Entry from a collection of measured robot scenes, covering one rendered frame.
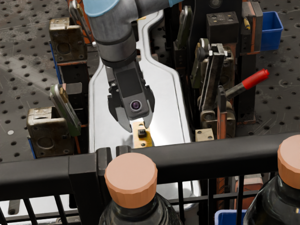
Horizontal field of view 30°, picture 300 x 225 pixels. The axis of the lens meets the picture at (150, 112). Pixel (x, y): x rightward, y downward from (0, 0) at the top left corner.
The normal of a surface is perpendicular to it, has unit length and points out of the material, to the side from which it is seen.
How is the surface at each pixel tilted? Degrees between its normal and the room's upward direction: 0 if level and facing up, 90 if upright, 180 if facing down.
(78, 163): 0
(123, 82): 30
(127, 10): 83
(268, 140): 0
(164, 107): 0
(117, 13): 82
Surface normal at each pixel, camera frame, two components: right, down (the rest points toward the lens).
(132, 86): -0.04, -0.28
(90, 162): -0.07, -0.72
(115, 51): 0.10, 0.69
